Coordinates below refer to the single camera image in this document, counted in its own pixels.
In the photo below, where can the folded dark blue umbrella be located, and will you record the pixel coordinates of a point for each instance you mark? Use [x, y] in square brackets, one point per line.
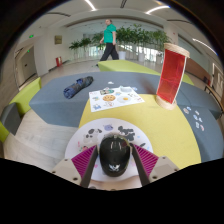
[77, 87]

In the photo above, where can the small paper sticker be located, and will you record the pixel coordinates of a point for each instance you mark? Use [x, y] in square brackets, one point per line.
[200, 119]
[197, 125]
[134, 88]
[195, 117]
[185, 110]
[202, 127]
[189, 108]
[197, 112]
[110, 82]

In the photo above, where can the black computer mouse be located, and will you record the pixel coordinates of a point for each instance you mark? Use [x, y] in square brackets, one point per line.
[115, 155]

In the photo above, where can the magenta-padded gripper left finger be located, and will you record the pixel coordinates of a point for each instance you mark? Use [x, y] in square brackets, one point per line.
[75, 168]

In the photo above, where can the green exit sign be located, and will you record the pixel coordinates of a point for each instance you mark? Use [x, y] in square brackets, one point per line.
[31, 36]

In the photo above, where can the row of potted green plants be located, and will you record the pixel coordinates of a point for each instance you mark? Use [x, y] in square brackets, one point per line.
[133, 36]

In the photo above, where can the wooden bench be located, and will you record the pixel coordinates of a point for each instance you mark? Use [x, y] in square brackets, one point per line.
[215, 98]

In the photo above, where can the dark grey stool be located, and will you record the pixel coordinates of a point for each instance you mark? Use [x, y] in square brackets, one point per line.
[10, 118]

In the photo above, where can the ceiling light strips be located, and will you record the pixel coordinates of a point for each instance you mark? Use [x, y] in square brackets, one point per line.
[157, 9]

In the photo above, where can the framed wall picture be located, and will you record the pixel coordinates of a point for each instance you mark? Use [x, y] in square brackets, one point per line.
[58, 40]

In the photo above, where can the white sticker sheet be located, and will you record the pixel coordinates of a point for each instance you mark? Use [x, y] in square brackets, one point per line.
[115, 99]

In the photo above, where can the red fire extinguisher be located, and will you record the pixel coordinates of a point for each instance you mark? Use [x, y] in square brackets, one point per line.
[58, 61]

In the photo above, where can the red tower with wooden ends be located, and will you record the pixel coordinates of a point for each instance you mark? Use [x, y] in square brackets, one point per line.
[171, 75]

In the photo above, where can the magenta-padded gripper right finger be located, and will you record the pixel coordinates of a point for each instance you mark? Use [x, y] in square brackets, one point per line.
[156, 166]

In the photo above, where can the lime green upholstered seat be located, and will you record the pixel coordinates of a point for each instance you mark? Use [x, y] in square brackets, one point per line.
[26, 96]
[188, 79]
[130, 66]
[3, 132]

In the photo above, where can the person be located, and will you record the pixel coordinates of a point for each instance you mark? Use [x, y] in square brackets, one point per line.
[109, 35]

